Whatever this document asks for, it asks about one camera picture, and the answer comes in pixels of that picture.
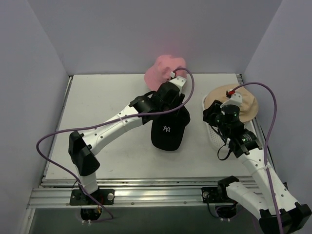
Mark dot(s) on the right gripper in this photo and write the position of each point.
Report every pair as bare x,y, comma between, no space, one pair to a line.
210,113

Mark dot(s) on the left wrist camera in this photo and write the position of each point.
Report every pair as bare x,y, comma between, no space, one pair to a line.
177,81

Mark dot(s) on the beige bucket hat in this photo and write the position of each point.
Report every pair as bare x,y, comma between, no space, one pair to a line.
248,108

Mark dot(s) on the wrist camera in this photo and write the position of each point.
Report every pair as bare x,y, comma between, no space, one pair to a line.
234,98
177,81

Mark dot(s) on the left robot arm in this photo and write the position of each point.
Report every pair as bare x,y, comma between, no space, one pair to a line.
84,145

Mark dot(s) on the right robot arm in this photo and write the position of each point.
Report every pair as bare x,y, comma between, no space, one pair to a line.
276,210

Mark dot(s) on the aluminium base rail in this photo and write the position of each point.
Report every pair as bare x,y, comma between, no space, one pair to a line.
128,193

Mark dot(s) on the white perforated tray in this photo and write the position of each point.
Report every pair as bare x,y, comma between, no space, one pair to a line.
225,128

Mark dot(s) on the pink bucket hat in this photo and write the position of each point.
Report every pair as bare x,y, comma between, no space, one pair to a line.
160,71

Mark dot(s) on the black baseball cap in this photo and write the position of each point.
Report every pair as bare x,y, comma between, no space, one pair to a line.
167,130

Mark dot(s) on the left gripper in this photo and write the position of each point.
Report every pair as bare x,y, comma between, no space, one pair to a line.
178,102

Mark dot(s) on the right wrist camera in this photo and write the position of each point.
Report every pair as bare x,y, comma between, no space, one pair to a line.
234,98

